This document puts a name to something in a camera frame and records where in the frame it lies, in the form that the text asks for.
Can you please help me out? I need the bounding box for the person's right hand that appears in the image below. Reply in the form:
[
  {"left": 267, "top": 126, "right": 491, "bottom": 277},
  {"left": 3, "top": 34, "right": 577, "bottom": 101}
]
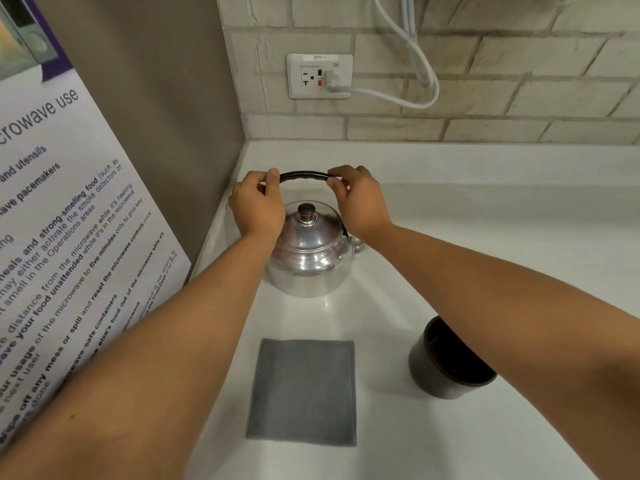
[{"left": 327, "top": 165, "right": 395, "bottom": 240}]

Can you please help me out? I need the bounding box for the person's left hand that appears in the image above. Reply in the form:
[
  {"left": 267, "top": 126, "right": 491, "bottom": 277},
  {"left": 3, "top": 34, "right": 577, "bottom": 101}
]
[{"left": 228, "top": 168, "right": 286, "bottom": 239}]

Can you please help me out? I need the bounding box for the silver metal kettle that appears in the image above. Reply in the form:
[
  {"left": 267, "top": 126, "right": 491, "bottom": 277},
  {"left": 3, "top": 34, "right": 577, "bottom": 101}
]
[{"left": 266, "top": 170, "right": 368, "bottom": 298}]

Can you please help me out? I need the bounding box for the person's right forearm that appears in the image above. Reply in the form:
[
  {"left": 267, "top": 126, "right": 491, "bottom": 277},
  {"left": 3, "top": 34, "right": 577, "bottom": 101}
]
[{"left": 356, "top": 222, "right": 640, "bottom": 480}]

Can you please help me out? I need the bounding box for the person's left forearm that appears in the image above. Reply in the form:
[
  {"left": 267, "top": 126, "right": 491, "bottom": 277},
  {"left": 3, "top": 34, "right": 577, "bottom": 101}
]
[{"left": 0, "top": 227, "right": 286, "bottom": 480}]

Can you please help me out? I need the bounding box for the white power plug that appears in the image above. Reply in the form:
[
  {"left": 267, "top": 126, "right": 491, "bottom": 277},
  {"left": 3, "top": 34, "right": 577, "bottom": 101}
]
[{"left": 323, "top": 69, "right": 354, "bottom": 93}]

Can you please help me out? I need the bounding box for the dark ceramic cup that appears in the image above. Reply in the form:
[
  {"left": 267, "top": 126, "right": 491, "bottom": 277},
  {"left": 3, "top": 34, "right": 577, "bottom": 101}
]
[{"left": 408, "top": 316, "right": 498, "bottom": 400}]

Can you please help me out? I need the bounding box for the grey folded cloth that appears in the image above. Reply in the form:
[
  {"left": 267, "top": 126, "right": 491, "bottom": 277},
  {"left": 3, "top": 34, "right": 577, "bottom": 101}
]
[{"left": 246, "top": 338, "right": 358, "bottom": 447}]

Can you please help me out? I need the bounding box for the white and purple poster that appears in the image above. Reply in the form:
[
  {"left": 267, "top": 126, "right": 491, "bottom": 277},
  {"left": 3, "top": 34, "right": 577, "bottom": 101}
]
[{"left": 0, "top": 0, "right": 193, "bottom": 453}]

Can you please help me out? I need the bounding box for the white wall socket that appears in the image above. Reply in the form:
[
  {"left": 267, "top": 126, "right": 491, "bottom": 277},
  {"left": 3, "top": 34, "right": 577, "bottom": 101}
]
[{"left": 286, "top": 53, "right": 355, "bottom": 99}]

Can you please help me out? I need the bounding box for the white power cable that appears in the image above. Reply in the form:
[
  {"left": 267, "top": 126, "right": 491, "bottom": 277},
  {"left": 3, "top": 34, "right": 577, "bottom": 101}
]
[{"left": 350, "top": 0, "right": 440, "bottom": 109}]

